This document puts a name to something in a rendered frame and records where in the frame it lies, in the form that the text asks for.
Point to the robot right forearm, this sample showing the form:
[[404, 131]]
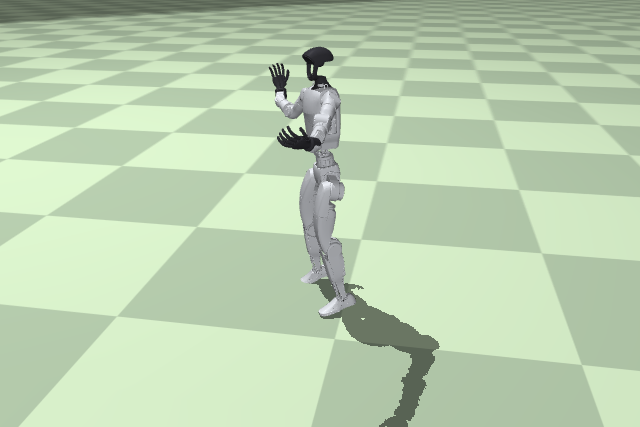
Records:
[[280, 100]]

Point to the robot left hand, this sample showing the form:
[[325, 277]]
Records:
[[298, 142]]

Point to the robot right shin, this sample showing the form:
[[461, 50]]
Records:
[[313, 249]]

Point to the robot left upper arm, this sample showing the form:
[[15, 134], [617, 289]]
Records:
[[330, 102]]

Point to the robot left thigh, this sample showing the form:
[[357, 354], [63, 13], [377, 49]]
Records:
[[324, 214]]

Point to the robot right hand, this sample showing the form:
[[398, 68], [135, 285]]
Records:
[[279, 81]]

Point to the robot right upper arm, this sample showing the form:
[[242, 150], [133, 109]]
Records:
[[293, 111]]

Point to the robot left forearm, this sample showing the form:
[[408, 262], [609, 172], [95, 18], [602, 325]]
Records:
[[320, 131]]

